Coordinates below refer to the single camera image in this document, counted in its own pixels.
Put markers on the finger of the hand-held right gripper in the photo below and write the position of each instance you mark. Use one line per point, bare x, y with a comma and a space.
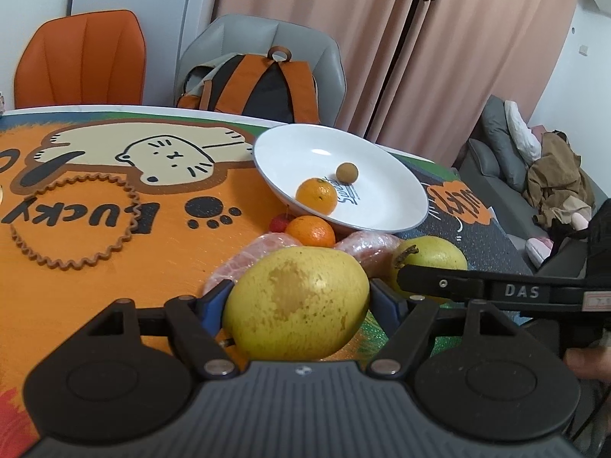
477, 286

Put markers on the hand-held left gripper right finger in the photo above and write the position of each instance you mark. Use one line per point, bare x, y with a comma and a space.
384, 303

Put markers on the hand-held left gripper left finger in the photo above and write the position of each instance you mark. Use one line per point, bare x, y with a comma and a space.
214, 306

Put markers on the yellow-green pear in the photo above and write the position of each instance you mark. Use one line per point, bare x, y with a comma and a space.
429, 255

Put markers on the small pomelo piece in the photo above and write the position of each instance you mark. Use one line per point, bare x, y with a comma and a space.
367, 248

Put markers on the large pomelo piece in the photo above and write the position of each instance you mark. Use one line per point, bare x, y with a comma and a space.
248, 257

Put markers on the small red fruit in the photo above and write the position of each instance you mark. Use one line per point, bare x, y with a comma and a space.
278, 224

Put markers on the white plate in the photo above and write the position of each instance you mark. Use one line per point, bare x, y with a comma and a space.
334, 148

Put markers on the person's right hand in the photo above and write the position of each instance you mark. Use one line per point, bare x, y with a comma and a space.
589, 365

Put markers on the pink white plush toy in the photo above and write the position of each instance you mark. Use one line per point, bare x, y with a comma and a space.
537, 248

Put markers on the cat printed table mat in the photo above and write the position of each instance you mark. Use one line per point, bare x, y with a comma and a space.
143, 272

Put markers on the brown jacket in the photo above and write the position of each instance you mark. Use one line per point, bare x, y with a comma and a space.
558, 176

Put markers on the grey sofa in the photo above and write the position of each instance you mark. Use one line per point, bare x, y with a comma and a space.
482, 162

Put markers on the orange with green stem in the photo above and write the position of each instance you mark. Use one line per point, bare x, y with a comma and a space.
315, 195

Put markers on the small brown longan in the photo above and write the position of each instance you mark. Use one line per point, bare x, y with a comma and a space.
347, 173

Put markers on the white pink pillow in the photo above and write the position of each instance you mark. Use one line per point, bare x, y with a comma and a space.
520, 129

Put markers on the grey cushion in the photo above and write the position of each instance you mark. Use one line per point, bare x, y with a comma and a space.
501, 138

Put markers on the orange and black backpack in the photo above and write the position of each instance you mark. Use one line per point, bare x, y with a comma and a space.
267, 86

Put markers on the pink curtain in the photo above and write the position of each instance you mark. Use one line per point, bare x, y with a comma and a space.
382, 33

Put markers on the grey chair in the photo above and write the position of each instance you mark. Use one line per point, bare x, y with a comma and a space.
267, 33

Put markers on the orange chair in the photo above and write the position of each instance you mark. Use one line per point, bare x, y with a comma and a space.
81, 57

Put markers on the wall socket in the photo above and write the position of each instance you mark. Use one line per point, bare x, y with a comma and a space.
583, 49

